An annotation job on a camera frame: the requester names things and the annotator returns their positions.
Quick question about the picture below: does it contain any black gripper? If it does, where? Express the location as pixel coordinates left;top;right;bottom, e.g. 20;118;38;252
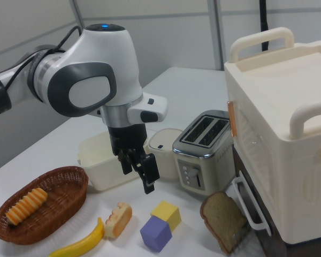
108;123;161;194

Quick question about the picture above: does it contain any yellow toy banana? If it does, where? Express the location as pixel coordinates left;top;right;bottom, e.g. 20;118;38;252
48;217;105;257

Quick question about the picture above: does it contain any cream square plastic container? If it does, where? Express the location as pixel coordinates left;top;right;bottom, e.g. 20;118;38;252
77;132;150;191

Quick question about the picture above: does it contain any small cream lidded bin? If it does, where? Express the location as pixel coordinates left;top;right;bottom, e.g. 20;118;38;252
147;128;184;180

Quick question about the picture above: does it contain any yellow foam cube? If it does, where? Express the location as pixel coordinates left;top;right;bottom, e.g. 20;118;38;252
150;200;182;232

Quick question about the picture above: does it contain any peeled orange toy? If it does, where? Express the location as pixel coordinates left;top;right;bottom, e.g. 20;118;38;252
103;202;133;239

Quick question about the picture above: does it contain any cream and chrome toaster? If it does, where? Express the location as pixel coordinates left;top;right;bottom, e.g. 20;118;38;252
172;109;236;198

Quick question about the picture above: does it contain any purple foam cube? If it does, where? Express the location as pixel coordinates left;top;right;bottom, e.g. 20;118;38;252
140;216;173;253

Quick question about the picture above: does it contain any brown wicker basket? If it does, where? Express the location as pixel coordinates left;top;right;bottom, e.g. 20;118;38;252
0;165;89;246

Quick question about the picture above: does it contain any brown toast slice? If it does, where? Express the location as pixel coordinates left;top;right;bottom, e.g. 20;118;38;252
200;191;248;254

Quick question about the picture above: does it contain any striped toy bread roll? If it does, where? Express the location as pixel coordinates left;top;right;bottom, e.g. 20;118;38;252
5;187;49;225

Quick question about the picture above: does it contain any cream plastic cabinet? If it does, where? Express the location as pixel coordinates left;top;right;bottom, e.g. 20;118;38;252
224;26;321;246

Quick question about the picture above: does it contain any black vertical pole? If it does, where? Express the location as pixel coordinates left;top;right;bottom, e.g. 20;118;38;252
258;0;270;52

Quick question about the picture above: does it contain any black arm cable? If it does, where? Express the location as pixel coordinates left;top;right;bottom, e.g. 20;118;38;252
0;25;84;120

